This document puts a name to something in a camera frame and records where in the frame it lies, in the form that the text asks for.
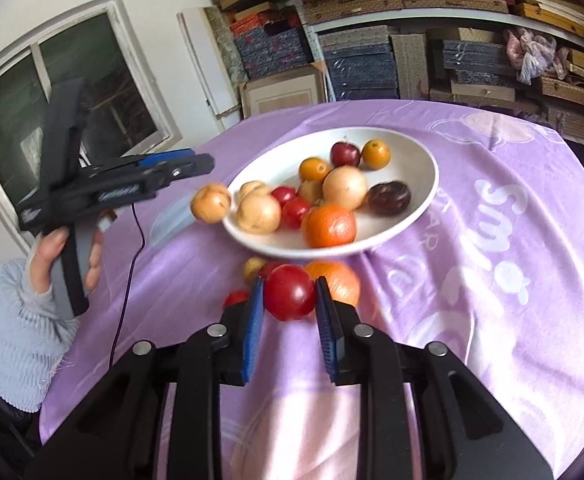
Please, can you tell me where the white panel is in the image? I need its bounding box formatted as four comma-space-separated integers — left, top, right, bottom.
177, 6, 245, 121

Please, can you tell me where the small orange kumquat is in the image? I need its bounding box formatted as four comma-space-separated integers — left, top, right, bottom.
362, 140, 391, 170
299, 157, 331, 182

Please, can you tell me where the dark purple mangosteen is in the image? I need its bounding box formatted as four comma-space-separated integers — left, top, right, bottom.
367, 181, 413, 215

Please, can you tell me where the pale peach apple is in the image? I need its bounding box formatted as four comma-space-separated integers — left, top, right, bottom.
322, 166, 369, 211

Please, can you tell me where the dark red round fruit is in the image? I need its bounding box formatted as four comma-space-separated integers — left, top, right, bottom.
330, 141, 361, 168

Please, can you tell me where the small tan fruit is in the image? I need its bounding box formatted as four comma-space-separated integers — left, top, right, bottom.
298, 180, 323, 205
243, 256, 267, 283

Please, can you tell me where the pink plastic bag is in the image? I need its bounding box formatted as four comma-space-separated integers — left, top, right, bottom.
504, 27, 570, 86

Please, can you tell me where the person's left hand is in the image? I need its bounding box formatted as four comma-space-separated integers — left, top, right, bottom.
26, 225, 105, 298

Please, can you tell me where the large red tomato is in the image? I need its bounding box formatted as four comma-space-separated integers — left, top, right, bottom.
263, 264, 317, 322

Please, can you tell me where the white plate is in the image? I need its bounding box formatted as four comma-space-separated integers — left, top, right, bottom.
222, 127, 440, 258

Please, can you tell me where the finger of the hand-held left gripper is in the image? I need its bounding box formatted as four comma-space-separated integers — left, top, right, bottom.
158, 154, 216, 187
138, 148, 196, 169

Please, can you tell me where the stack of navy boxes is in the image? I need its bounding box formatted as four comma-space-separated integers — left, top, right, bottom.
442, 40, 510, 86
319, 42, 400, 101

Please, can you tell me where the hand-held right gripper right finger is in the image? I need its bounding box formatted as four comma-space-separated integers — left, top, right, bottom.
314, 276, 555, 480

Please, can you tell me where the white framed window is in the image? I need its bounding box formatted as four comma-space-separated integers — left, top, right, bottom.
0, 0, 183, 256

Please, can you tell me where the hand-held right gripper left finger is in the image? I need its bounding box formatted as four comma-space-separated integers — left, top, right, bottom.
24, 275, 265, 480

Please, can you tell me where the purple printed tablecloth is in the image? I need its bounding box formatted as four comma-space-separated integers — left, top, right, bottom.
39, 100, 584, 480

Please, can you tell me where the black cable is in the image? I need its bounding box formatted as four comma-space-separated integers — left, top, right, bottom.
109, 205, 147, 368

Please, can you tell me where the orange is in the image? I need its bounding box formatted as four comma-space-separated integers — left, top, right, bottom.
302, 204, 357, 249
304, 260, 361, 308

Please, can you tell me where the white metal shelf rack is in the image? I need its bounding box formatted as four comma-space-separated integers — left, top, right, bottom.
272, 0, 584, 61

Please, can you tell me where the stack of blue patterned boxes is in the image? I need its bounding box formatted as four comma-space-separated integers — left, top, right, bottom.
232, 27, 315, 81

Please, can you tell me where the yellow tan round fruit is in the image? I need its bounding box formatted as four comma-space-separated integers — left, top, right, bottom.
191, 183, 233, 224

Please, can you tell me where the framed board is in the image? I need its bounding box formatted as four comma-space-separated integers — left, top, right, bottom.
239, 66, 329, 118

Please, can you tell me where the orange patterned box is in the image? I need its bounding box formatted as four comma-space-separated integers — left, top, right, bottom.
229, 16, 275, 36

